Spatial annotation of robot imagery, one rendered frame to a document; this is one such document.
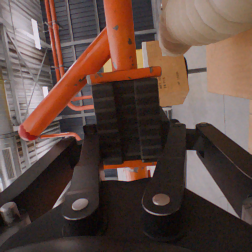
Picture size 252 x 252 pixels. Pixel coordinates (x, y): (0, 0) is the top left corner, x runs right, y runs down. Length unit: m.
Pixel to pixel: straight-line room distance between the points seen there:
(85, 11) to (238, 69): 11.78
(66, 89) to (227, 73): 0.22
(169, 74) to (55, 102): 1.78
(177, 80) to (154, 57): 0.35
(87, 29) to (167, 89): 10.02
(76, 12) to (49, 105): 11.92
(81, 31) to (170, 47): 11.50
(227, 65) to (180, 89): 1.59
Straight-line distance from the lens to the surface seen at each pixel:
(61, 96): 0.20
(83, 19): 11.91
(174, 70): 1.97
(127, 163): 0.17
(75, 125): 11.40
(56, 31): 8.81
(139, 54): 7.53
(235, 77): 0.28
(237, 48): 0.28
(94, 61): 0.18
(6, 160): 5.94
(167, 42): 0.21
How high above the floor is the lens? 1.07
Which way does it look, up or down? 6 degrees up
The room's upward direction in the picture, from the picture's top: 96 degrees counter-clockwise
